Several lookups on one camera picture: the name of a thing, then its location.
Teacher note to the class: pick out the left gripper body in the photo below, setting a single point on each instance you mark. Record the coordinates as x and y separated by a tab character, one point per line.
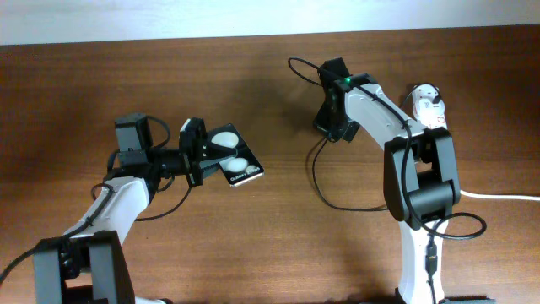
181	160

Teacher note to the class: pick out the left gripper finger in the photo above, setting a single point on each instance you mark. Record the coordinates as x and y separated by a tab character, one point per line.
209	170
220	144

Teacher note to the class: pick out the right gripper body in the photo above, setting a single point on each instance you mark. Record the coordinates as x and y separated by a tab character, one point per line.
333	124

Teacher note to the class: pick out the black smartphone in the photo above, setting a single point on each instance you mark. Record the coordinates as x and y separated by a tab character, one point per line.
243	167

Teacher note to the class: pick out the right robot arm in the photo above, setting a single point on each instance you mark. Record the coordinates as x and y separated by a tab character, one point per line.
420	182

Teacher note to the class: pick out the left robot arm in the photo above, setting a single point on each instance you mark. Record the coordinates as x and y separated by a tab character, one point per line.
86	263

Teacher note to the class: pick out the white USB charger adapter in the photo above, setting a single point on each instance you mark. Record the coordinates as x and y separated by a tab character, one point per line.
427	102

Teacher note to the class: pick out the white power strip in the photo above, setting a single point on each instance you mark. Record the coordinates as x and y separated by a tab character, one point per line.
436	122

